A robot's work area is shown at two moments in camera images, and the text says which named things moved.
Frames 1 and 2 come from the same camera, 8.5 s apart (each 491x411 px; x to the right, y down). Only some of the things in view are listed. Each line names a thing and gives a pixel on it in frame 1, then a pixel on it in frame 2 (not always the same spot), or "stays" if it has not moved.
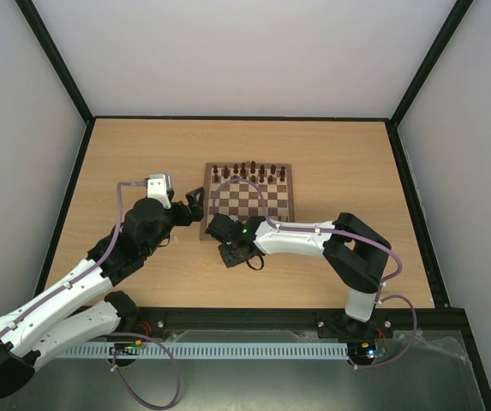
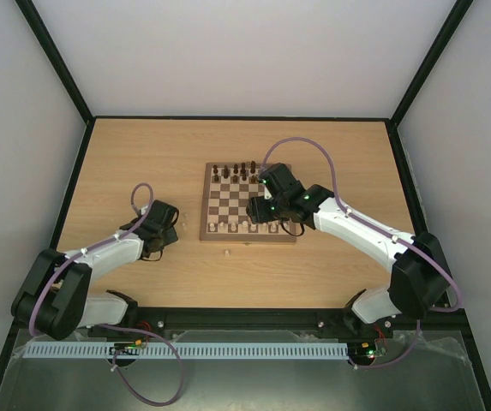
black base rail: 161,319 stays
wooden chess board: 242,199 stays
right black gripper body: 231,255 to 256,210
